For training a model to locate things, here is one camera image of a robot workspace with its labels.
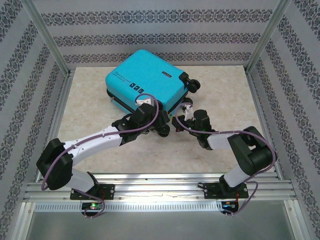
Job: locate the grey metal shelf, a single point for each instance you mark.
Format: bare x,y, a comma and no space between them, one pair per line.
160,227

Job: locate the aluminium frame corner post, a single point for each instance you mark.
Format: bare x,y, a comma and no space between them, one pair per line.
47,37
267,37

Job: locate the aluminium frame side rail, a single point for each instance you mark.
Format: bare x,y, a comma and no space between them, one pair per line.
58,117
265,125

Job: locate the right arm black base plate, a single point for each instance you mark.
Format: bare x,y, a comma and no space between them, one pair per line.
211,191

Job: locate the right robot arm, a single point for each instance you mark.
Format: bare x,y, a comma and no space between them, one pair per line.
252,155

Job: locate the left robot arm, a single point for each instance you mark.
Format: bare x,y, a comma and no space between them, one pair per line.
95,142

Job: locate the turquoise hard-shell suitcase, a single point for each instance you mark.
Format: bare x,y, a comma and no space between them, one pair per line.
145,72

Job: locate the narrow aluminium table-edge rail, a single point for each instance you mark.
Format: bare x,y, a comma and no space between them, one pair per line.
160,176

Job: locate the wide aluminium mounting beam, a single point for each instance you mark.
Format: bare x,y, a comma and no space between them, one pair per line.
160,191

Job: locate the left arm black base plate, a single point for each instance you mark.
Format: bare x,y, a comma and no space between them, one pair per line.
108,191

